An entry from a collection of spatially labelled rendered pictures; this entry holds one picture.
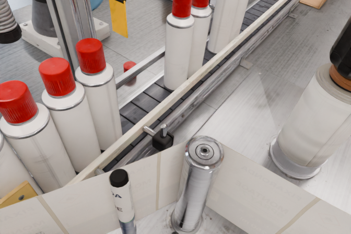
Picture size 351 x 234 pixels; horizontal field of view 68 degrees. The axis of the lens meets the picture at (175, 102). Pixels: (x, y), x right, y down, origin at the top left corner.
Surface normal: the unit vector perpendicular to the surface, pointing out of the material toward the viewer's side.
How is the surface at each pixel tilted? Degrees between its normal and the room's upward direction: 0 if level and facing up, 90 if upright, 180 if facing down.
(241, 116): 0
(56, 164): 90
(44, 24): 70
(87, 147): 90
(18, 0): 0
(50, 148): 90
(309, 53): 0
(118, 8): 90
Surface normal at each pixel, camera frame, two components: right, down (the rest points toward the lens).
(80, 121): 0.75, 0.52
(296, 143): -0.80, 0.38
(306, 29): 0.07, -0.69
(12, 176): 0.95, 0.28
